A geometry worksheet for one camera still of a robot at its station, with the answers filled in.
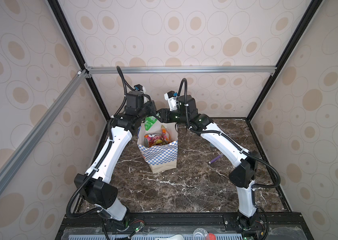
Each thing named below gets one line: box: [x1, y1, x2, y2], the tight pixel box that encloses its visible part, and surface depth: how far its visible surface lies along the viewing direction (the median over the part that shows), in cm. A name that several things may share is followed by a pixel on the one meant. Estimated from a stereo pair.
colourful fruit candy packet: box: [144, 125, 171, 148], surface depth 99 cm
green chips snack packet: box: [144, 116, 158, 131], surface depth 76 cm
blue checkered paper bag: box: [137, 122, 178, 174], surface depth 81 cm
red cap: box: [208, 232, 217, 240], surface depth 69 cm
